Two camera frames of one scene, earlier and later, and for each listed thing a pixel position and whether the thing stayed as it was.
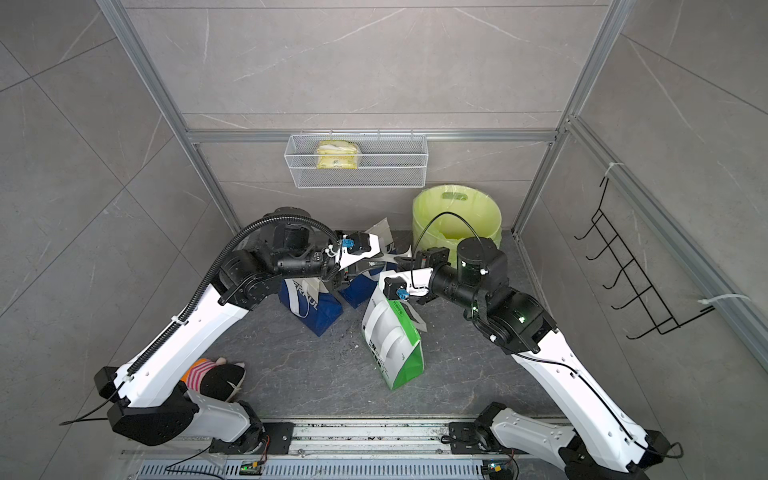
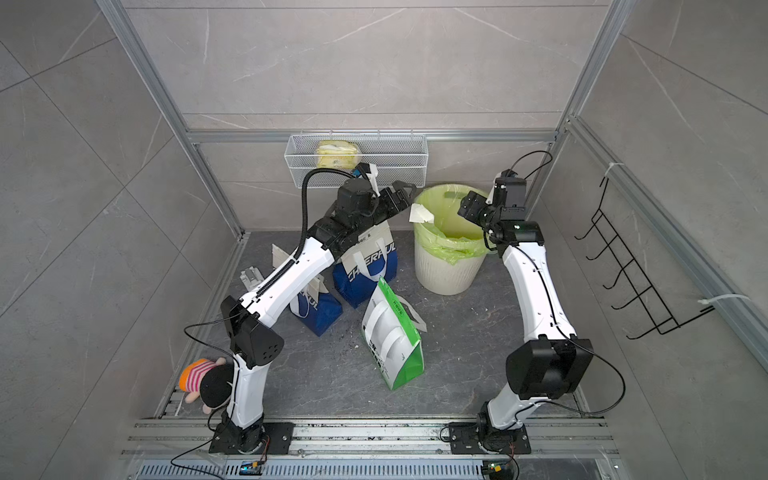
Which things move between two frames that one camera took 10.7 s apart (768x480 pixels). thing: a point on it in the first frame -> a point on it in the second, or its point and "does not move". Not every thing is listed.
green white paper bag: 392,339 does not move
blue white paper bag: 358,289 does not move
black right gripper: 431,260 -> 471,208
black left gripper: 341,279 -> 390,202
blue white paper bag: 308,301 does not move
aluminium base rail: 342,450 does not move
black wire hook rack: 662,322 does not move
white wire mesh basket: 360,160 does not move
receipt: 382,229 -> 420,214
